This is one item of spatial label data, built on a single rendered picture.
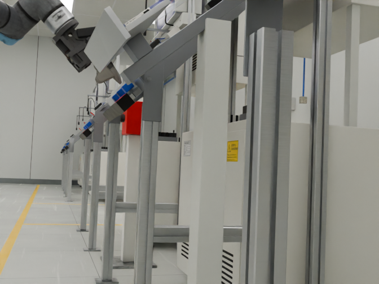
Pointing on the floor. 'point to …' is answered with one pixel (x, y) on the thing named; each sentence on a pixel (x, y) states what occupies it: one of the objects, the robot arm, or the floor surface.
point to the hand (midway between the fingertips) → (119, 78)
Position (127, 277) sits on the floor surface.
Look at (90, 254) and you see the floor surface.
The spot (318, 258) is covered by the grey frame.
